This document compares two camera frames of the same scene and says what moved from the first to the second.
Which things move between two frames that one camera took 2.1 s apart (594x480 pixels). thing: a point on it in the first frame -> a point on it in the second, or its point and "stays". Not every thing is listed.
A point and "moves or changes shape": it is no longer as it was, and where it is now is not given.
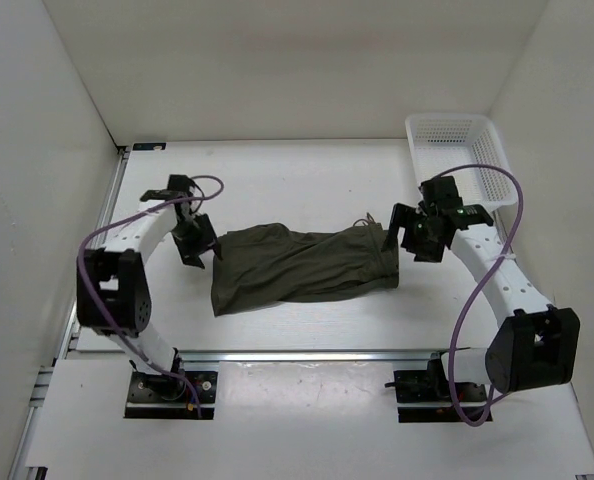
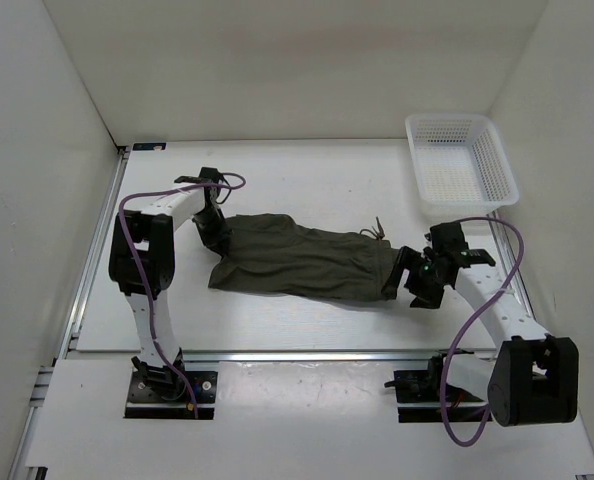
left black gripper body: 197,232 -> 212,227
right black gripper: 404,216 -> 429,298
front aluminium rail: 240,356 stays
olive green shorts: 273,263 moves or changes shape
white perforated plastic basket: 439,142 stays
